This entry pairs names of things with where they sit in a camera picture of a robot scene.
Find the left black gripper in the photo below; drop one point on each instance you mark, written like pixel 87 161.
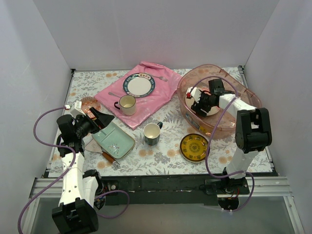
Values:
pixel 95 121

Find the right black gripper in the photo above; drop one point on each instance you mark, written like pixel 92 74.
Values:
pixel 200 105

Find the mint divided rectangular tray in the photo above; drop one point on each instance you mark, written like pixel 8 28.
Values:
pixel 114 141

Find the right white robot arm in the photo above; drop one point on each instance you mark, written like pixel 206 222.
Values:
pixel 252 132

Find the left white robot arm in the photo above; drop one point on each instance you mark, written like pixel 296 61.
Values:
pixel 75 213

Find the red patterned bowl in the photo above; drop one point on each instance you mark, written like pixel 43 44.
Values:
pixel 87 103

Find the cream mug black rim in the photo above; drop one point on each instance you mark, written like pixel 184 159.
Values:
pixel 127 105

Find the pink satin cloth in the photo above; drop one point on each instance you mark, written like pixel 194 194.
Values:
pixel 146 106

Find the yellow patterned plate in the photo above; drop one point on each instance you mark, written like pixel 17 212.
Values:
pixel 193 147

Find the silver fork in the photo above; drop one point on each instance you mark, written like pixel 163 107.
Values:
pixel 161 78

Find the green rimmed white plate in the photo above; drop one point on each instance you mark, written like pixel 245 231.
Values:
pixel 139 85

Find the dark green mug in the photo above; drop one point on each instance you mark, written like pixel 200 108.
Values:
pixel 152 133

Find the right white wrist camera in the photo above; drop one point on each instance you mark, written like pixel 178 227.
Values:
pixel 193 93

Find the wooden handled metal scraper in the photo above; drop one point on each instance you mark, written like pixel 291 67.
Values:
pixel 94 147

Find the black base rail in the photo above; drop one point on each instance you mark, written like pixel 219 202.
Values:
pixel 166 189

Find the aluminium frame rail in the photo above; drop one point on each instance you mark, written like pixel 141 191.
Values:
pixel 271 186

